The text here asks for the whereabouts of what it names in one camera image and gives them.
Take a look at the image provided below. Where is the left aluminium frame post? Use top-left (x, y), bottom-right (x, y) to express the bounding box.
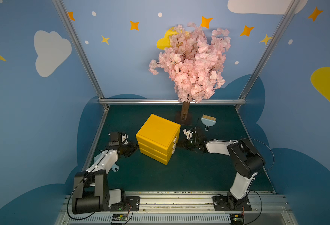
top-left (52, 0), bottom-right (105, 101)

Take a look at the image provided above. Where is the dark metal tree base plate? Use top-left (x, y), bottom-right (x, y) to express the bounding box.
top-left (175, 111), bottom-right (193, 126)

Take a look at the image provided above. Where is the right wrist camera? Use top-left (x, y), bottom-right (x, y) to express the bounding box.
top-left (183, 129), bottom-right (194, 140)

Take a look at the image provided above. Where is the yellow plastic drawer cabinet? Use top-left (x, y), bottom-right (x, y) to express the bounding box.
top-left (136, 114), bottom-right (181, 165)

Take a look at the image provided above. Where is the pink blossom artificial tree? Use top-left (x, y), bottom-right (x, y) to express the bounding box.
top-left (149, 23), bottom-right (231, 120)

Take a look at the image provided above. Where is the front aluminium mounting rail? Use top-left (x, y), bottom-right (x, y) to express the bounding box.
top-left (55, 191), bottom-right (298, 225)

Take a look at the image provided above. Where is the aluminium frame post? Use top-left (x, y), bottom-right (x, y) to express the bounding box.
top-left (52, 0), bottom-right (105, 101)
top-left (235, 0), bottom-right (301, 111)

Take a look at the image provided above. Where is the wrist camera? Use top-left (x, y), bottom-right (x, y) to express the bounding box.
top-left (183, 129), bottom-right (194, 140)
top-left (109, 132), bottom-right (128, 146)

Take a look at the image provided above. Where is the right green circuit board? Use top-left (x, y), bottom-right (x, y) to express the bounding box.
top-left (230, 214), bottom-right (244, 225)

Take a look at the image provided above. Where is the right aluminium frame post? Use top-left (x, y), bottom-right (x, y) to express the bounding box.
top-left (235, 0), bottom-right (301, 111)

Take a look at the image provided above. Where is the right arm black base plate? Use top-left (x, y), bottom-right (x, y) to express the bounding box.
top-left (212, 194), bottom-right (252, 212)

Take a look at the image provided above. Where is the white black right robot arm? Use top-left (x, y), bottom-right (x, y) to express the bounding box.
top-left (180, 137), bottom-right (266, 201)

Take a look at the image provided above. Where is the horizontal aluminium frame rail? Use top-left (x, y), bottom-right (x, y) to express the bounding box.
top-left (99, 98), bottom-right (246, 105)

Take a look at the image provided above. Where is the light blue dustpan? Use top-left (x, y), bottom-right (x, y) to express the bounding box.
top-left (111, 163), bottom-right (120, 172)

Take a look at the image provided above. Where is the light blue hand brush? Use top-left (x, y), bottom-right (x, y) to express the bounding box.
top-left (201, 114), bottom-right (216, 131)

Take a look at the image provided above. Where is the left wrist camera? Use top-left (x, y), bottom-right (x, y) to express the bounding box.
top-left (109, 132), bottom-right (128, 146)

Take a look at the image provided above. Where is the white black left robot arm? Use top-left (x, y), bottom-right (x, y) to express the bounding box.
top-left (68, 149), bottom-right (140, 215)

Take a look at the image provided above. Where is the green circuit board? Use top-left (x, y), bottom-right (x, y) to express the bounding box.
top-left (111, 214), bottom-right (128, 223)
top-left (230, 214), bottom-right (244, 225)

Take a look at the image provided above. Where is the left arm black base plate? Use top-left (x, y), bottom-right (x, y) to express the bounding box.
top-left (108, 196), bottom-right (141, 212)

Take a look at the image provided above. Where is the left green circuit board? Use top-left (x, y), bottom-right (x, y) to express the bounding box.
top-left (111, 214), bottom-right (128, 223)

